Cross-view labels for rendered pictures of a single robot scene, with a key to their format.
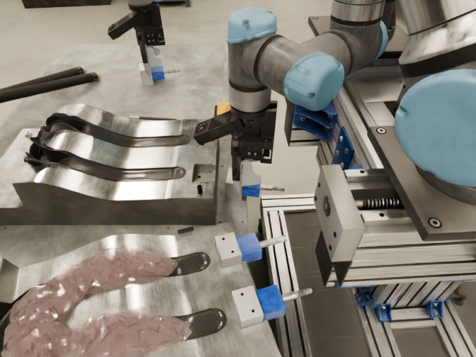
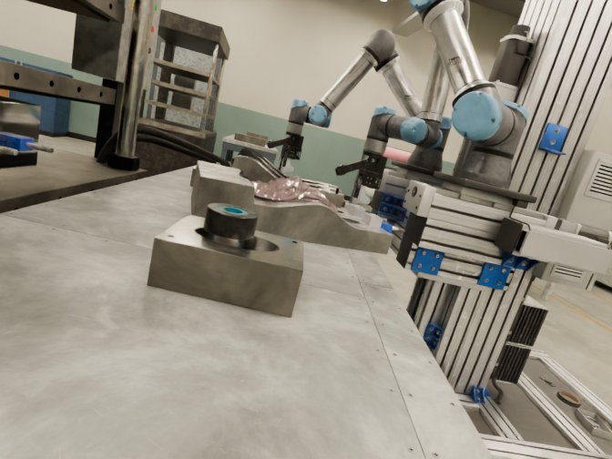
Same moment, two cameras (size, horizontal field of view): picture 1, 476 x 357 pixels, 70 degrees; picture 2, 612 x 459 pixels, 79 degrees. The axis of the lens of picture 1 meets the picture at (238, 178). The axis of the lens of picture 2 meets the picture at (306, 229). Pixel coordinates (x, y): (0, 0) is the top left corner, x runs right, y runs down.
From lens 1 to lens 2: 89 cm
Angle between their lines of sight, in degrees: 33
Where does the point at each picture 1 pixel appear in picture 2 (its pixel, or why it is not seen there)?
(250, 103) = (377, 146)
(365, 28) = (434, 123)
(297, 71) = (408, 120)
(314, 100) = (414, 131)
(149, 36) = (291, 152)
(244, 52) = (382, 118)
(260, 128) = (375, 168)
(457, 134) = (472, 111)
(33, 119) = not seen: hidden behind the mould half
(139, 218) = not seen: hidden behind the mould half
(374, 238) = (440, 198)
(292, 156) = not seen: hidden behind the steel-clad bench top
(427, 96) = (462, 100)
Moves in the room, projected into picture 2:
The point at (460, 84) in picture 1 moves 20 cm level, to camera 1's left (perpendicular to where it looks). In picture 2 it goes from (471, 93) to (397, 74)
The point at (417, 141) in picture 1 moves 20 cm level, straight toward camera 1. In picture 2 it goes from (459, 119) to (441, 103)
